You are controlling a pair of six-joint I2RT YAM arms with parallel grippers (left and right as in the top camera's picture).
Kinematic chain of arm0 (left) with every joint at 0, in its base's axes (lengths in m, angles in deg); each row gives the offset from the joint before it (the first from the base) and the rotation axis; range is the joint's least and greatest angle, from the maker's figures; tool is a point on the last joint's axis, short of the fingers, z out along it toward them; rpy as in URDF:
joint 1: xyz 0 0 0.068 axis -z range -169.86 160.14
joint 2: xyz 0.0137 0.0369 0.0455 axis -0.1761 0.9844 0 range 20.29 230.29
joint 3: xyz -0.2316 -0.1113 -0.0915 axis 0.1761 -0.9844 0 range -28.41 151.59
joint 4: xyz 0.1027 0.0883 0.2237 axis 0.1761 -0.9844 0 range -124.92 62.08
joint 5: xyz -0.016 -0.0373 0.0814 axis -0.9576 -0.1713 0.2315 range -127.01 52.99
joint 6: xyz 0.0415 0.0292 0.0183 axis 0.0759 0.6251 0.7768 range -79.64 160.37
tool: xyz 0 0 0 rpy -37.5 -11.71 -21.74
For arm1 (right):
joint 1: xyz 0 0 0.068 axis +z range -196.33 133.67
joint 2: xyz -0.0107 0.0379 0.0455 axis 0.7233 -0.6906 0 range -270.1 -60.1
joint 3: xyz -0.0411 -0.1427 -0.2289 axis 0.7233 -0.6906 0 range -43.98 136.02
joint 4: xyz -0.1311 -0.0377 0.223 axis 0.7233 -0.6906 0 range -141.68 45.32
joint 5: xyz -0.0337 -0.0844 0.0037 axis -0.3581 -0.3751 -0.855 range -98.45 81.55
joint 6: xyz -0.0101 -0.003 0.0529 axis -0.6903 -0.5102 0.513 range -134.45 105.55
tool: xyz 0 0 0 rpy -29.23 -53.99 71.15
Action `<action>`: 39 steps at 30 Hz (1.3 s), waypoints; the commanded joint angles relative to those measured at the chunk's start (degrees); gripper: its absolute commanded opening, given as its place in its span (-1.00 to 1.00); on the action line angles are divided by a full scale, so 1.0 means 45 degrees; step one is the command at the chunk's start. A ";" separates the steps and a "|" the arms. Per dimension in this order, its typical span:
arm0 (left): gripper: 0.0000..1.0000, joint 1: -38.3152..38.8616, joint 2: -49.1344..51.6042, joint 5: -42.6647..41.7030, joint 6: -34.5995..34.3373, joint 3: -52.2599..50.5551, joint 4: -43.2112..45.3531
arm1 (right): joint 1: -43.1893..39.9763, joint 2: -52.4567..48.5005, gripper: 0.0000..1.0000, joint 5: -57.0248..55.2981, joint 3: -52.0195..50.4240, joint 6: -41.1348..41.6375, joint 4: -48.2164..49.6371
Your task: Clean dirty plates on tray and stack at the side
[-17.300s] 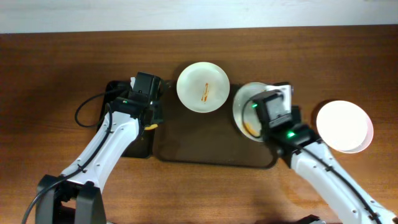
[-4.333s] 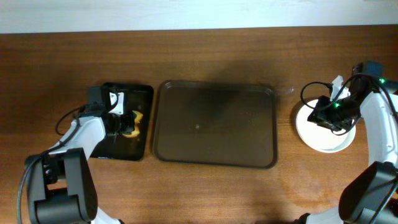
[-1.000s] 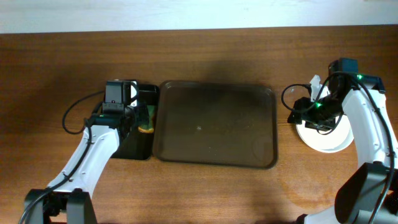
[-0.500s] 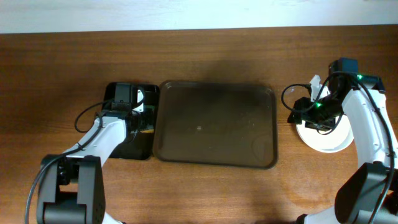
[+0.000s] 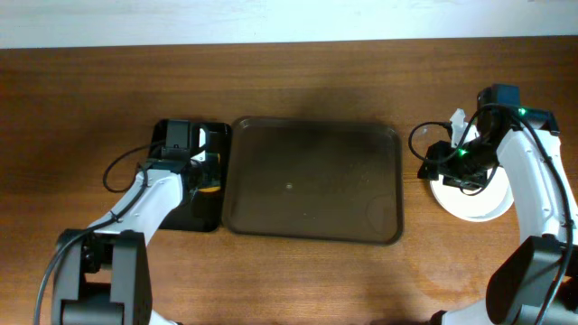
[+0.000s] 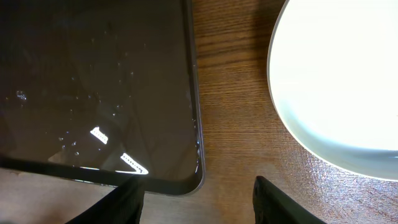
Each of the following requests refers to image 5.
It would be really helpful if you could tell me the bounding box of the orange green scrub sponge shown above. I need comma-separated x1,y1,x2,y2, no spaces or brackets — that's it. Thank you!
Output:
198,153,221,193

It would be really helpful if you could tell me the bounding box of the white plate with ketchup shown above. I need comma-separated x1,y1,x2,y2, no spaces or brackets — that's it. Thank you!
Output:
429,166,514,222

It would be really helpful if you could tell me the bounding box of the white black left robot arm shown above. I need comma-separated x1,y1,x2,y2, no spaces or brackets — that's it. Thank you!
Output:
46,155,222,324

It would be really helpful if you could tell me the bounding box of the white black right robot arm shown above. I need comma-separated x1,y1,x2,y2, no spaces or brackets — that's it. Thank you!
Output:
418,104,577,324

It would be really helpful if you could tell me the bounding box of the black water basin tray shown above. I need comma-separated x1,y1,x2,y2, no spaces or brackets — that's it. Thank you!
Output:
147,119,232,232

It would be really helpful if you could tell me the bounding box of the brown serving tray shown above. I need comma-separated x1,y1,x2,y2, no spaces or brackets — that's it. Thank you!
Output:
222,116,404,246

